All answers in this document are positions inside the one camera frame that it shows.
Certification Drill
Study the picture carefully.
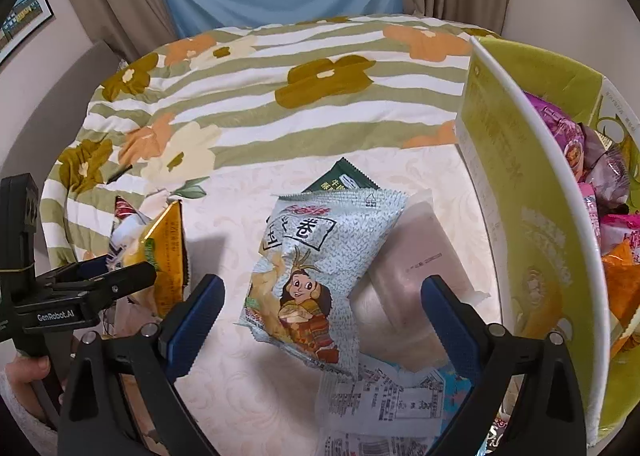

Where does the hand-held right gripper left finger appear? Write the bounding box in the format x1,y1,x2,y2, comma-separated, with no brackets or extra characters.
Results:
59,273,226,456

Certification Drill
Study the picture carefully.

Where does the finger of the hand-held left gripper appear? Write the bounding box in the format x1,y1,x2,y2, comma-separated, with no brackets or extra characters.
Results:
69,262,158,309
37,261,113,289

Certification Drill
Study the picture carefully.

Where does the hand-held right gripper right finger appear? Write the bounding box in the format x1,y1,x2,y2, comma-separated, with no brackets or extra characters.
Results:
420,275,587,456

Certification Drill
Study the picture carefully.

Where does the yellow snack packet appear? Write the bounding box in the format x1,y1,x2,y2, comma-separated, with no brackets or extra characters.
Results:
142,200,191,319

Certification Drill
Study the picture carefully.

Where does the translucent pastry packet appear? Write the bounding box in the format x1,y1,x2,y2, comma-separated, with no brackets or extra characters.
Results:
350,191,488,372

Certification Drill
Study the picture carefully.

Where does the blue and white snack packet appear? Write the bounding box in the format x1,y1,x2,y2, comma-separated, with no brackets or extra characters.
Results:
317,353,476,456

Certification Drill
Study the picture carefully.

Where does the grey cartoon figure snack packet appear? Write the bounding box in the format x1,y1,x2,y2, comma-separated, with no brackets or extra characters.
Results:
236,189,407,382

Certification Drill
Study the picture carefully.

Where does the green cardboard box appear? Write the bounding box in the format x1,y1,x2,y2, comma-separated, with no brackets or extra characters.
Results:
455,35,640,447

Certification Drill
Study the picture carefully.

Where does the orange snack packet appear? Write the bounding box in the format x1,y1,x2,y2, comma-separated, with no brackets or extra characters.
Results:
602,241,640,317

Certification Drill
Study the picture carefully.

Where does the pink and white snack packet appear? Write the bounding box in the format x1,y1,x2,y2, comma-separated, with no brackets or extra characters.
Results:
595,213,640,257

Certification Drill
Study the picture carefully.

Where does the person's left hand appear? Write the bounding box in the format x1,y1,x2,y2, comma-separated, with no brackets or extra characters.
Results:
0,353,52,387

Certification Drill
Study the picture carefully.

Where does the cream patterned tablecloth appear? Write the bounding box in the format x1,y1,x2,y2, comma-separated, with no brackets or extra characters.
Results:
115,143,506,456

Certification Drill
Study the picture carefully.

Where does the grey padded headboard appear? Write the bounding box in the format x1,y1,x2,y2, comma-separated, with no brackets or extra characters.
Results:
0,40,123,182

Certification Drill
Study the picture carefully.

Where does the dark green snack packet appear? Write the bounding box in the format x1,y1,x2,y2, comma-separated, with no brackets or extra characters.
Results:
304,157,381,194

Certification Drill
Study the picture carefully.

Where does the floral striped blanket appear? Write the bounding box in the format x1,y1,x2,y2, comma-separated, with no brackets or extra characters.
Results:
40,14,503,267

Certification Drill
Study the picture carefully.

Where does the framed wall poster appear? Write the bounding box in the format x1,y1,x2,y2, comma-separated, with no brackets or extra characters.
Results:
0,0,54,66

